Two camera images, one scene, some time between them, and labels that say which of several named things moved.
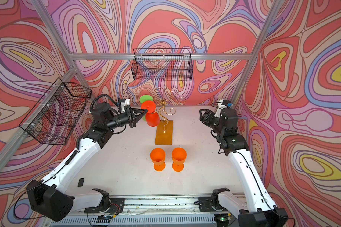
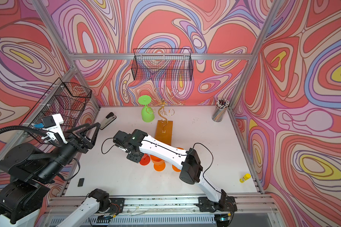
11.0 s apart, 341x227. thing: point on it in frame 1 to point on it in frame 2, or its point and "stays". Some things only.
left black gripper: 130,113 to 82,144
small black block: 81,182 stays
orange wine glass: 157,156 stays
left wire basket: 54,118 stays
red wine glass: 152,117 to 145,160
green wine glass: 143,98 stays
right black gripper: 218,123 to 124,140
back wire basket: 163,64 stays
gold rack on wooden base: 164,135 stays
